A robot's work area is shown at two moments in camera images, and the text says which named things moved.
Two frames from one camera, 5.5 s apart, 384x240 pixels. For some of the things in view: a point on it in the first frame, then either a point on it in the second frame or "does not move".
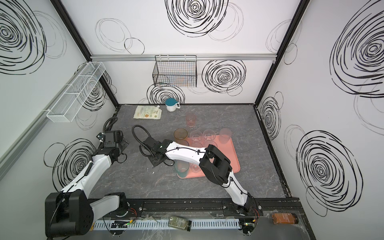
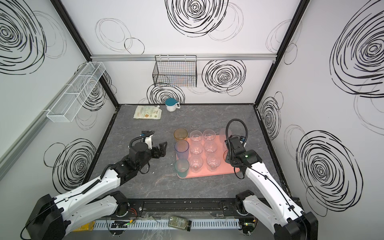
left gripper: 109,139 → 157,150
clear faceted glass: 196,136 does not move
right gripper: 154,159 → 231,144
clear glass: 209,134 does not move
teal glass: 181,167 does not move
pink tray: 186,170 does not move
